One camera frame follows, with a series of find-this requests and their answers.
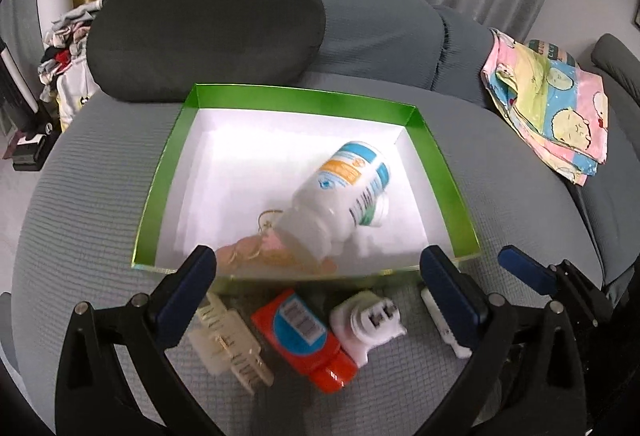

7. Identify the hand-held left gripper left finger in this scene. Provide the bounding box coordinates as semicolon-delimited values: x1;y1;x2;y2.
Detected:
55;245;221;436

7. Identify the white bottle blue orange label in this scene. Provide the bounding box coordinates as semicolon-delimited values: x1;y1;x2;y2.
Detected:
274;141;392;267

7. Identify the gold chain with pink charm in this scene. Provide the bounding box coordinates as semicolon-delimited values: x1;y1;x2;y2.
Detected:
216;209;335;277

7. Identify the dark grey cushion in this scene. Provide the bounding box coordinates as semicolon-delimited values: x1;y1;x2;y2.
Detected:
86;0;327;103

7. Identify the white board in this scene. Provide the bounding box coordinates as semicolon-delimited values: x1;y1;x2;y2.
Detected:
36;0;75;62

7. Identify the pastel cartoon printed cloth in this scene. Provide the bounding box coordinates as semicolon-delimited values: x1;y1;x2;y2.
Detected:
481;27;610;187

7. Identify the orange bottle with blue label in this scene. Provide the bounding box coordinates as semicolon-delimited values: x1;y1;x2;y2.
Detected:
251;289;360;394

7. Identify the black device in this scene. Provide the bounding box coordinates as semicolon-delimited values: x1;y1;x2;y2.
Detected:
12;121;61;172

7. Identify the small white stick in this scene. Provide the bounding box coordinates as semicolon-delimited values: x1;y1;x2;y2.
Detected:
419;286;473;359

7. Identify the pile of clothes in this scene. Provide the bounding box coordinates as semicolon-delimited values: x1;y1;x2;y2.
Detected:
37;0;112;127

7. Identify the cream plastic hair clip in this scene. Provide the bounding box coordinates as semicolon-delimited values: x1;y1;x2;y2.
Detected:
192;291;275;397

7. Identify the green cardboard box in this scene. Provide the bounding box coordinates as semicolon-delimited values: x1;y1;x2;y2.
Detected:
131;84;481;292

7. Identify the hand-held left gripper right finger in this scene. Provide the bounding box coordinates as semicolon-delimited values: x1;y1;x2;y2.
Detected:
419;245;587;436

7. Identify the grey armchair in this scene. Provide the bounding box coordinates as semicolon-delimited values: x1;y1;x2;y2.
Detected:
570;34;640;307

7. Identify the black panel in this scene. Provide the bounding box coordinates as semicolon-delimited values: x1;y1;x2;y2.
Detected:
0;41;42;133

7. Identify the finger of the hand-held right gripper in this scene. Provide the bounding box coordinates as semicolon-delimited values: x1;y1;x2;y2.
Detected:
498;245;618;332

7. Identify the white plug adapter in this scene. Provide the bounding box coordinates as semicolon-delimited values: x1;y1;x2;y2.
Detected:
329;291;407;369

